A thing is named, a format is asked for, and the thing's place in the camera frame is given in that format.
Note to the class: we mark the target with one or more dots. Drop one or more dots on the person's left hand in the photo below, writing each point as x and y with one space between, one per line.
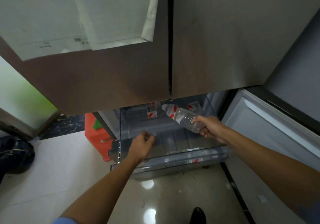
140 147

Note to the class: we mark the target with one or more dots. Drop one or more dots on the person's right hand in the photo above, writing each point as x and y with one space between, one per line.
215 128

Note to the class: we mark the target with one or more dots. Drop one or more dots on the clear fridge drawer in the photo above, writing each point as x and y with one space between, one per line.
175 166

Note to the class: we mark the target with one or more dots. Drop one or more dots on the fridge compartment door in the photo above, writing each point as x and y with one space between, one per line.
270 141

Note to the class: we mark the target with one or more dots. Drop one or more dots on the beige refrigerator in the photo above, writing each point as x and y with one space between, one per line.
212 43

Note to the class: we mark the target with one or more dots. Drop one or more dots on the person's left forearm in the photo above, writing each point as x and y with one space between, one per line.
100 193

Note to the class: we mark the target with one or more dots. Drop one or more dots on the person's right forearm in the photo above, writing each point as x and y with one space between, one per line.
275 166

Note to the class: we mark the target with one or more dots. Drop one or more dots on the person's black right shoe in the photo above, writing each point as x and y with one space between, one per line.
197 216

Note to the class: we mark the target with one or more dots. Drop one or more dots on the person's blue left sleeve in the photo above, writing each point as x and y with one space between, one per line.
65 220

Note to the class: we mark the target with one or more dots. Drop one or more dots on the orange plastic stool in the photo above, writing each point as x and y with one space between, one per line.
96 141

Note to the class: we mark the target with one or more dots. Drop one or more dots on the green cloth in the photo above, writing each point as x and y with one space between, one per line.
96 125

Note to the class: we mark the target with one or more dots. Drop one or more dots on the black trash bag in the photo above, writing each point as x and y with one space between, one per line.
15 156

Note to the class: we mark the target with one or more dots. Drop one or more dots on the frosted glass door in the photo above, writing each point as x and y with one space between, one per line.
22 101

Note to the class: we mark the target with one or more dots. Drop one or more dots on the wide paper sheet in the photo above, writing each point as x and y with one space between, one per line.
50 18

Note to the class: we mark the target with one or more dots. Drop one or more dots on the small white wall socket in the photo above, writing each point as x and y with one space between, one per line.
262 198

